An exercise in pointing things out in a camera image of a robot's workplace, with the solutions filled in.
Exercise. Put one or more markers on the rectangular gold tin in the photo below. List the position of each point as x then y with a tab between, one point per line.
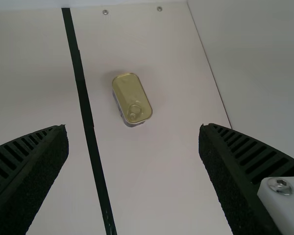
129	95

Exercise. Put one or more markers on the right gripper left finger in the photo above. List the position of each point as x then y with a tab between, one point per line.
27	176

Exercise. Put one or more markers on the black strip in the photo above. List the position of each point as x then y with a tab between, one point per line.
82	98

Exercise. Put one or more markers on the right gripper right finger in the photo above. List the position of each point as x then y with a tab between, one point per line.
240	176

